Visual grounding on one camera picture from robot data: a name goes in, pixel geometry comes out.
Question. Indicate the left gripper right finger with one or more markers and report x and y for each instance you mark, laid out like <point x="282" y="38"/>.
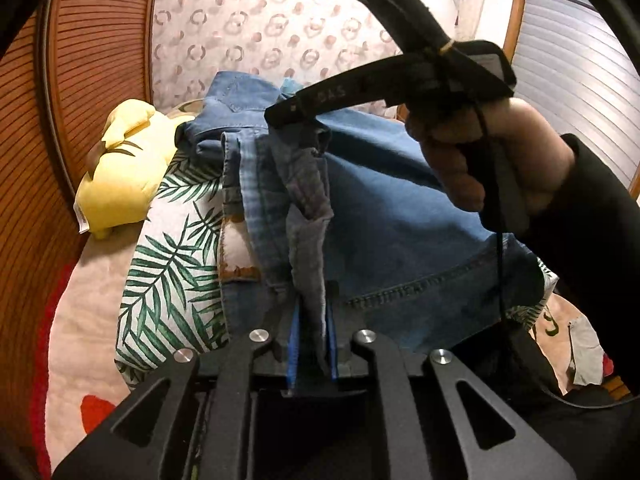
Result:
<point x="404" y="415"/>

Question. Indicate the patterned wall curtain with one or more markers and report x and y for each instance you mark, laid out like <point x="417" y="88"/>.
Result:
<point x="306" y="40"/>

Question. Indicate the window roller blind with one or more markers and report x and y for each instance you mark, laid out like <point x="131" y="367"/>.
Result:
<point x="572" y="68"/>

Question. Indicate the yellow plush toy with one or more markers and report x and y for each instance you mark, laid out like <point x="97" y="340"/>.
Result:
<point x="125" y="167"/>

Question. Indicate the floral bed sheet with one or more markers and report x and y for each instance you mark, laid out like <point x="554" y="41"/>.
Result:
<point x="83" y="383"/>

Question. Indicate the person's right hand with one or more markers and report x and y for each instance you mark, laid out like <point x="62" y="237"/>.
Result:
<point x="502" y="160"/>

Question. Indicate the palm leaf print blanket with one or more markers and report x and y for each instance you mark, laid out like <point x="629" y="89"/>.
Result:
<point x="172" y="297"/>

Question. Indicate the blue denim pants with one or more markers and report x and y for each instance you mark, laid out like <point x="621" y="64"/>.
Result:
<point x="345" y="214"/>

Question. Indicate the wooden louvered wardrobe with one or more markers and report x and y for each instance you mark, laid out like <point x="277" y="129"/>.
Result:
<point x="65" y="64"/>

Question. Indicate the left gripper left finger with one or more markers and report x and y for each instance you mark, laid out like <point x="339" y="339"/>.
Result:
<point x="193" y="412"/>

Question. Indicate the black sleeved right forearm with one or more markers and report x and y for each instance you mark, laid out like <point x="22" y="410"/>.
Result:
<point x="583" y="223"/>

